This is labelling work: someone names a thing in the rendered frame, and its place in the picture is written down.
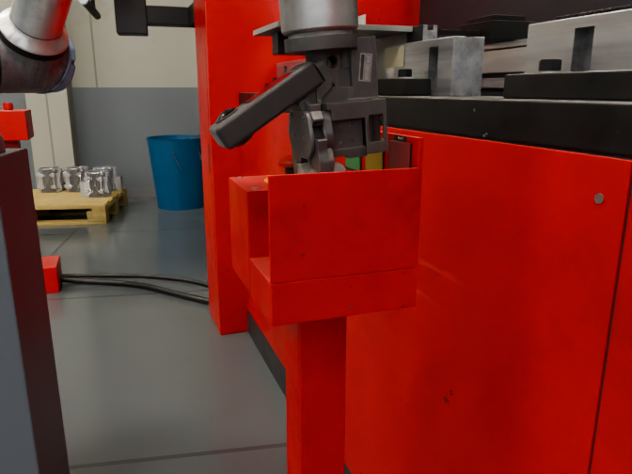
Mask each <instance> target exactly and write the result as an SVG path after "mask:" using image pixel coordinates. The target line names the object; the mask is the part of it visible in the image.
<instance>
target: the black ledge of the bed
mask: <svg viewBox="0 0 632 474"><path fill-rule="evenodd" d="M256 93H258V92H240V93H239V105H241V104H242V103H244V102H245V101H247V100H248V99H249V98H251V97H252V96H254V95H255V94H256ZM378 97H379V98H381V99H386V105H387V126H395V127H403V128H409V129H417V130H424V131H431V132H439V133H445V134H459V135H466V136H474V137H481V138H488V139H496V140H503V141H510V142H517V143H525V144H531V145H539V146H547V147H553V148H561V149H568V150H582V151H589V152H596V153H604V154H611V155H618V156H625V157H632V102H625V101H584V100H544V99H505V98H503V96H382V95H378Z"/></svg>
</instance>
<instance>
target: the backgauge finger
mask: <svg viewBox="0 0 632 474"><path fill-rule="evenodd" d="M529 24H536V22H525V16H516V15H498V14H493V15H488V16H483V17H479V18H474V19H469V20H467V24H465V25H461V26H460V30H447V29H437V35H441V36H465V37H467V38H468V37H484V43H492V42H501V41H508V40H523V39H527V38H528V30H529Z"/></svg>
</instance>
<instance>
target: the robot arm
mask: <svg viewBox="0 0 632 474"><path fill-rule="evenodd" d="M71 2H72V0H12V4H11V8H7V9H5V10H3V11H2V12H1V13H0V93H37V94H47V93H51V92H59V91H62V90H64V89H65V88H66V87H67V86H68V85H69V84H70V82H71V80H72V77H73V75H74V71H75V65H74V61H75V60H76V59H75V51H74V47H73V44H72V41H71V39H70V37H69V35H68V32H67V31H66V29H65V28H64V26H65V23H66V20H67V17H68V14H69V10H70V7H71ZM278 3H279V13H280V24H281V33H282V34H283V35H284V36H285V37H289V38H288V39H285V40H284V45H285V54H305V56H306V62H305V63H302V64H299V65H296V66H294V67H293V68H292V69H290V70H289V71H287V72H286V73H284V74H283V75H281V76H280V77H279V78H277V79H276V80H275V81H274V82H272V83H271V84H270V85H268V86H267V87H265V88H264V89H262V90H261V91H259V92H258V93H256V94H255V95H254V96H252V97H251V98H249V99H248V100H247V101H245V102H244V103H242V104H241V105H239V106H238V107H232V108H229V109H226V110H224V111H223V112H222V113H221V114H220V115H219V116H218V118H217V120H216V122H215V123H214V124H213V125H212V126H211V127H210V134H211V135H212V136H213V138H214V140H215V141H216V143H217V144H218V145H219V146H220V147H222V148H226V149H229V150H231V149H233V148H235V147H240V146H242V145H244V144H246V143H247V142H248V141H249V140H250V139H251V137H252V136H253V134H254V133H255V132H257V131H258V130H259V129H261V128H262V127H263V126H265V125H266V124H268V123H269V122H270V121H272V120H273V119H275V118H276V117H278V116H279V115H280V114H282V113H283V112H285V111H286V110H287V109H289V108H291V111H290V113H289V136H290V141H291V146H292V163H293V170H294V174H302V173H321V172H339V171H346V168H345V167H344V165H342V164H340V163H337V162H335V159H334V158H335V157H342V156H345V157H346V158H355V157H361V156H367V154H370V153H377V152H383V151H388V149H387V105H386V99H381V98H379V97H378V83H377V62H376V41H375V36H372V37H358V36H357V35H356V34H353V31H355V30H357V29H358V11H357V0H278ZM326 60H328V66H327V64H326ZM381 116H382V123H383V140H381V135H380V125H381V120H380V117H381Z"/></svg>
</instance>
